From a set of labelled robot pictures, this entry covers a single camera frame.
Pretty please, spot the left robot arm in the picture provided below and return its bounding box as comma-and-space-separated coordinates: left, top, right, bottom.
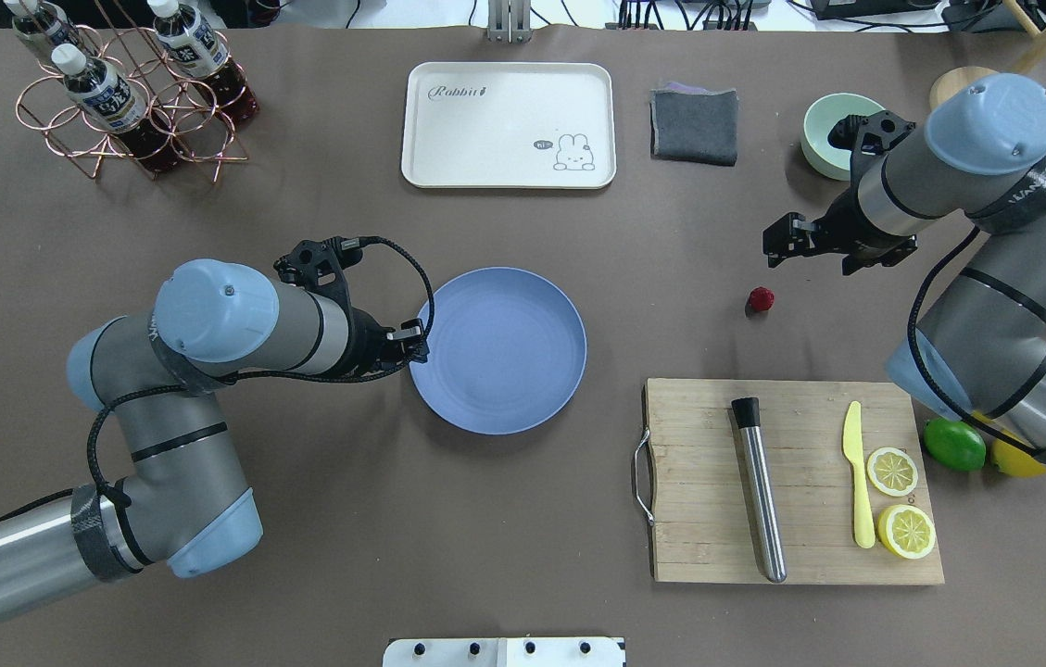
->
0, 236, 431, 622

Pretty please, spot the green lime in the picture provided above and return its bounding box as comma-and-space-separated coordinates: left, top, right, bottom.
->
920, 418, 988, 472

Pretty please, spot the mint green bowl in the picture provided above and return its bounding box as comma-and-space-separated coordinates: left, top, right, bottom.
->
800, 92, 884, 182

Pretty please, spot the yellow plastic knife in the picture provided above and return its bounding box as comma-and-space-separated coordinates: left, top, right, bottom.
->
841, 400, 876, 549

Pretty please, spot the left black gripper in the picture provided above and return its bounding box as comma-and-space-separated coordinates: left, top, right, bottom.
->
273, 239, 429, 383

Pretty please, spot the aluminium frame post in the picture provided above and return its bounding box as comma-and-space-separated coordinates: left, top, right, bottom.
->
485, 0, 535, 44

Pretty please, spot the lemon half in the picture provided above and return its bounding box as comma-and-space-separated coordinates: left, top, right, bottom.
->
865, 447, 919, 497
876, 504, 937, 559

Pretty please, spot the grey folded cloth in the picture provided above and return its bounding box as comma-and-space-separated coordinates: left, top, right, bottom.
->
649, 82, 740, 168

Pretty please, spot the lemon half lower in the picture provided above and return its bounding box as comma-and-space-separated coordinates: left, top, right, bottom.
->
865, 447, 919, 497

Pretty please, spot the copper wire bottle rack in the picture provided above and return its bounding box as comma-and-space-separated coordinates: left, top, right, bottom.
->
13, 3, 258, 182

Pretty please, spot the red strawberry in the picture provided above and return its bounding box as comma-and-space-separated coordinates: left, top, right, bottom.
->
746, 286, 775, 313

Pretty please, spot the lemon half upper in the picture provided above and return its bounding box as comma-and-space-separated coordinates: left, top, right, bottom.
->
876, 504, 937, 559

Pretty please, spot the steel muddler black tip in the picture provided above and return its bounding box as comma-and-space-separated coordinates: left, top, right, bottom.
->
731, 396, 787, 584

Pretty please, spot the cream rabbit tray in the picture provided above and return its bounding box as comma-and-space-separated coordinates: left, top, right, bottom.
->
400, 62, 617, 189

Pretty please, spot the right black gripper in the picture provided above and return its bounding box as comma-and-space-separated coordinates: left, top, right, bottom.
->
761, 110, 917, 277

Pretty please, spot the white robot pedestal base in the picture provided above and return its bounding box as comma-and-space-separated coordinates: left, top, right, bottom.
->
382, 636, 627, 666

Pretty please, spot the whole yellow lemon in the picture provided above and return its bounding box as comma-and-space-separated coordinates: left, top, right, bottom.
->
970, 438, 1046, 478

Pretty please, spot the tea bottle white cap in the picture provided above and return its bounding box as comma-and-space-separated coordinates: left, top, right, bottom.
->
147, 1, 259, 127

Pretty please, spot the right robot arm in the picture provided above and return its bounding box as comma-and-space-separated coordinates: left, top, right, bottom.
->
761, 73, 1046, 466

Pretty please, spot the wooden cup stand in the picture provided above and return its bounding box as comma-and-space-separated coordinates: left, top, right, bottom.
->
928, 1, 1046, 110

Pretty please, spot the blue plate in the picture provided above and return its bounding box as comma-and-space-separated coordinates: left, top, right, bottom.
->
410, 267, 587, 435

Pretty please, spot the wooden cutting board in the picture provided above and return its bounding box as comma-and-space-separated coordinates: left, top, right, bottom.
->
644, 377, 943, 585

